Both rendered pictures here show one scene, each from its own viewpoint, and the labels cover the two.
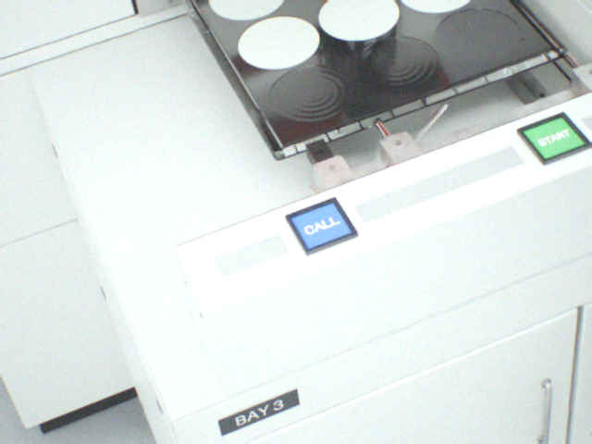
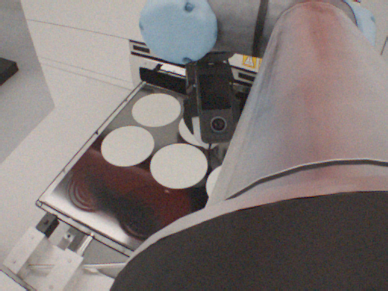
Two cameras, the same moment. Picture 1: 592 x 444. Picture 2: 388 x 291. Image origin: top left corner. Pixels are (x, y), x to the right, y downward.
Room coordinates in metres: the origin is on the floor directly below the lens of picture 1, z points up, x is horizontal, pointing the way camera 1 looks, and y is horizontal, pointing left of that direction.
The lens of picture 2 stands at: (0.98, -0.38, 1.38)
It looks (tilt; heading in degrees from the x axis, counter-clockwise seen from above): 49 degrees down; 42
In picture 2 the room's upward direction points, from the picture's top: straight up
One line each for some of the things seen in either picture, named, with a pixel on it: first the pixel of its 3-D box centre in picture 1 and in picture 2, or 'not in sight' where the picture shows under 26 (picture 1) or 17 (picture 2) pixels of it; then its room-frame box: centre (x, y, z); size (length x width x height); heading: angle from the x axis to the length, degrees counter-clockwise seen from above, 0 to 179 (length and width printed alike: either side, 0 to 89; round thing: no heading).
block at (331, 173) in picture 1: (341, 191); (26, 252); (0.94, -0.05, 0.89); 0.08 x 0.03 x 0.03; 16
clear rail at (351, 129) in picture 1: (424, 102); (124, 250); (1.06, -0.16, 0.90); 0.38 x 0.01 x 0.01; 106
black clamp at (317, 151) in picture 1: (320, 155); (47, 224); (1.00, -0.03, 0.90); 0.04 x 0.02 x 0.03; 16
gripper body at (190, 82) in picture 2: not in sight; (209, 72); (1.31, -0.11, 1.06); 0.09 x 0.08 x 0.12; 48
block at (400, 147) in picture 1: (408, 166); (63, 276); (0.97, -0.13, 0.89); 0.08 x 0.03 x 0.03; 16
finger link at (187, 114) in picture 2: not in sight; (197, 112); (1.28, -0.12, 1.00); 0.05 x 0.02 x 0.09; 138
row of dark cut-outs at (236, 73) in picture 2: not in sight; (220, 69); (1.44, -0.04, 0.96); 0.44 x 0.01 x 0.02; 106
